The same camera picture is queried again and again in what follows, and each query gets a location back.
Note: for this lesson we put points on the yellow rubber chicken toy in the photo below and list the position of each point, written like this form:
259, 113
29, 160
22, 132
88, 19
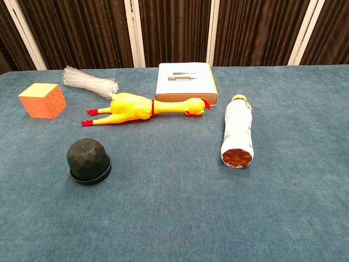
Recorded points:
131, 109

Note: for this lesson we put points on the orange foam cube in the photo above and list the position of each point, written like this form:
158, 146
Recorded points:
41, 105

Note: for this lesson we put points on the clear plastic bag bundle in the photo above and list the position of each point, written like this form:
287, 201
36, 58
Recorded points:
87, 82

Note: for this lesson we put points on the white frame post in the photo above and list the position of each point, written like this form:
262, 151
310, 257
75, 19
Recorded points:
135, 32
305, 31
26, 34
213, 30

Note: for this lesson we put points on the black faceted dice cup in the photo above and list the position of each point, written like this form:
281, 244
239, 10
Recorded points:
84, 155

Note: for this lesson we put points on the blue table cloth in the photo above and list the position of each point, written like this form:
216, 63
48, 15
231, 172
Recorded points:
174, 207

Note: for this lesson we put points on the white flat product box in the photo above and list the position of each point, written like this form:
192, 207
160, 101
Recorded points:
185, 82

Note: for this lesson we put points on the white labelled drink bottle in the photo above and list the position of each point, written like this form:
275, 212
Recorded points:
238, 128

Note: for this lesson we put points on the dark brown curtain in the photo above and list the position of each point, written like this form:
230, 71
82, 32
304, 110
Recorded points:
79, 30

